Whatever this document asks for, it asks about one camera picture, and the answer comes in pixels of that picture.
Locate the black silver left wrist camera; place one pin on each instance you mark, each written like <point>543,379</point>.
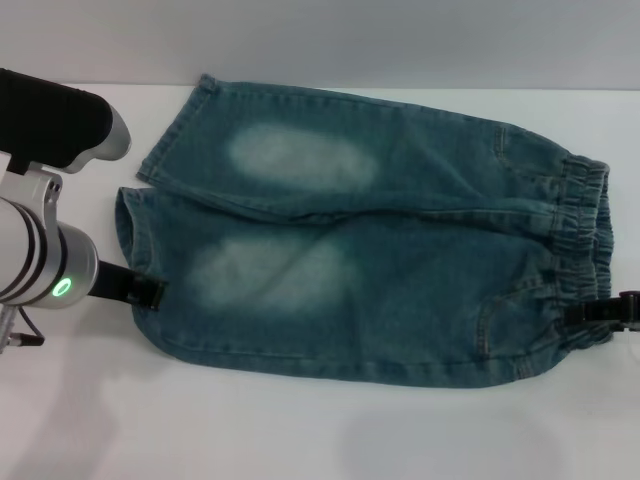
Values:
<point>50,120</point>

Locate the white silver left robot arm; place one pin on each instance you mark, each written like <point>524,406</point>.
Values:
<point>35,250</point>

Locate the blue denim shorts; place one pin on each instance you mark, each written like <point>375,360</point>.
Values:
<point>400,225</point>

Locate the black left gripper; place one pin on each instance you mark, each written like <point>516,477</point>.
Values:
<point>112,282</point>

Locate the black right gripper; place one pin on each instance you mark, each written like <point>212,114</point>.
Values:
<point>631,310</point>

